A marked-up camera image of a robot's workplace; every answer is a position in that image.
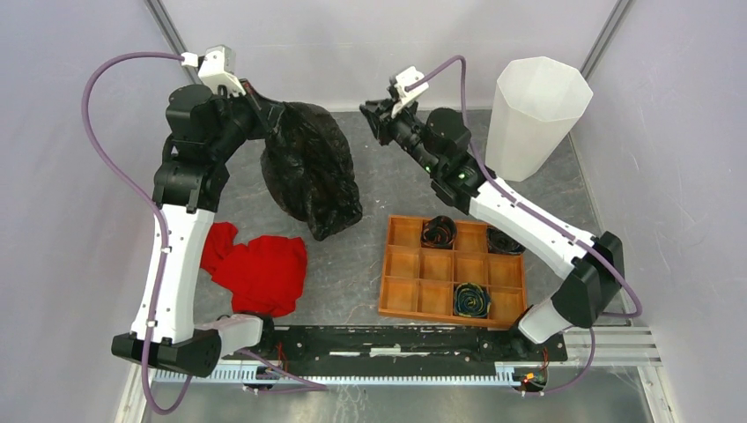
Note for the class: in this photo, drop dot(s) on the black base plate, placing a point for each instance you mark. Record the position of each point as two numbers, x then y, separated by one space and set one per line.
401 351

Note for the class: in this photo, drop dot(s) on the white slotted cable duct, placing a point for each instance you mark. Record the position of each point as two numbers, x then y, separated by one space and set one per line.
249 374

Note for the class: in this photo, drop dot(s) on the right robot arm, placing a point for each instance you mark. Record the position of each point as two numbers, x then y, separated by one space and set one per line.
589 265

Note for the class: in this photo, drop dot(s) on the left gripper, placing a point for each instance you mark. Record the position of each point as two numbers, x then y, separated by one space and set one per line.
267 112

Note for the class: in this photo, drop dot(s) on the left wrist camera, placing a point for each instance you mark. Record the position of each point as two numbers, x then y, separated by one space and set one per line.
216 71

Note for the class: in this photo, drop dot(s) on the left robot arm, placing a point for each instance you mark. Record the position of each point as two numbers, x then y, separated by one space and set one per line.
207 128

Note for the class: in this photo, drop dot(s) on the red cloth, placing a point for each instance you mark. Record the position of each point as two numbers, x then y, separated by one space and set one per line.
265 276

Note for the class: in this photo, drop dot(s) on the black trash bag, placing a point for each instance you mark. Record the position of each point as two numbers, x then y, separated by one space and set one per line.
309 172

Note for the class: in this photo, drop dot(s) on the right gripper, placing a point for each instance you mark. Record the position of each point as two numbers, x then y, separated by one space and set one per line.
381 129

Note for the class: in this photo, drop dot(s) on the white trash bin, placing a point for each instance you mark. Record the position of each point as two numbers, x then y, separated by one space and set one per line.
537 101

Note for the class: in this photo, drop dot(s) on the rolled sock dark green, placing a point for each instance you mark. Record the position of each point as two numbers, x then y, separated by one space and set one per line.
500 243

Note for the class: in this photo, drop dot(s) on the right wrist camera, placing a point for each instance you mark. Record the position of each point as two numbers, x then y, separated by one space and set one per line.
407 86

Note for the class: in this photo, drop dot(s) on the wooden compartment tray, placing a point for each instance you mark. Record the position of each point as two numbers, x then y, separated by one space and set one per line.
418 283

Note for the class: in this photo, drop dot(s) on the rolled sock yellow blue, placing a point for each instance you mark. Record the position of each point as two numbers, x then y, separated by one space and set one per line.
471 301

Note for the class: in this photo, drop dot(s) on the rolled sock orange stripes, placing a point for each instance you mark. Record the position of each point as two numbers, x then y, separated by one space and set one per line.
439 233

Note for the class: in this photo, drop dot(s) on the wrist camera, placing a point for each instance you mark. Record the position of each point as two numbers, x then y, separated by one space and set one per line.
407 86
216 71

